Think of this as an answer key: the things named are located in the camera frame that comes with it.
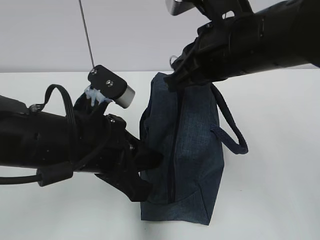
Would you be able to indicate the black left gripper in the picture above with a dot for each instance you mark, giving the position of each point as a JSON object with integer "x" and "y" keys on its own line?
{"x": 103, "y": 157}

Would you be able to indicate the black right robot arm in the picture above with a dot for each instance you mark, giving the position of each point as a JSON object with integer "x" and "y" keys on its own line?
{"x": 237, "y": 41}

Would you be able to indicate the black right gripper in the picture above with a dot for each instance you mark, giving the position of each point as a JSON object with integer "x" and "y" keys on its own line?
{"x": 210, "y": 58}

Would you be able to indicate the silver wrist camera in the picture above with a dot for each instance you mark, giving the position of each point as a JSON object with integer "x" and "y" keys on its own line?
{"x": 106, "y": 86}
{"x": 177, "y": 7}

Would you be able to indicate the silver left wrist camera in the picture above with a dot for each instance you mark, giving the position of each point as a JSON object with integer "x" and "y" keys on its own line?
{"x": 106, "y": 86}

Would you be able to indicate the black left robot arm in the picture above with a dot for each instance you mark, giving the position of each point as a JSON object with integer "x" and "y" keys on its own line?
{"x": 41, "y": 140}

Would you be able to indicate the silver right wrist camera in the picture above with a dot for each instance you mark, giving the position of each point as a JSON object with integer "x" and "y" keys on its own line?
{"x": 177, "y": 7}

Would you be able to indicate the dark blue lunch bag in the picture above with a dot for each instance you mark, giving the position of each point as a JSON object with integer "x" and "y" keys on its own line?
{"x": 189, "y": 128}

